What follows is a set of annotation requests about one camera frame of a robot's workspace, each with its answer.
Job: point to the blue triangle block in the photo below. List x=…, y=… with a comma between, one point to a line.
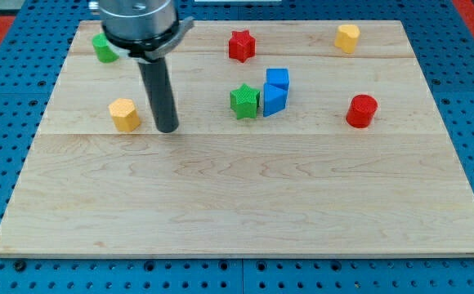
x=274, y=99

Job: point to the green half-round block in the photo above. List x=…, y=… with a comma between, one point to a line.
x=102, y=49

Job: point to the red star block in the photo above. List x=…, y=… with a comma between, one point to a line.
x=242, y=45

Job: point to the light wooden board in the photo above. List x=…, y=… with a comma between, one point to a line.
x=299, y=184

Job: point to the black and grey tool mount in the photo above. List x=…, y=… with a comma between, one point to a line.
x=150, y=49

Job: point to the red cylinder block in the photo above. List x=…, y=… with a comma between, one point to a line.
x=361, y=111

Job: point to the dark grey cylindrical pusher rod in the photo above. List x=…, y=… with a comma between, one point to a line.
x=159, y=92

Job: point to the green star block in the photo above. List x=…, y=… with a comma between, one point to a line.
x=244, y=101

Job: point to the blue cube block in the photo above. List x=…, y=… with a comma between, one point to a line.
x=278, y=77

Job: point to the yellow hexagon block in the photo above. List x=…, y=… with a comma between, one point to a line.
x=124, y=114

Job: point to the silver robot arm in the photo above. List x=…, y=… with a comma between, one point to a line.
x=146, y=31

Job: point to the yellow heart block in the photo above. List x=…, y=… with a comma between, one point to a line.
x=347, y=37

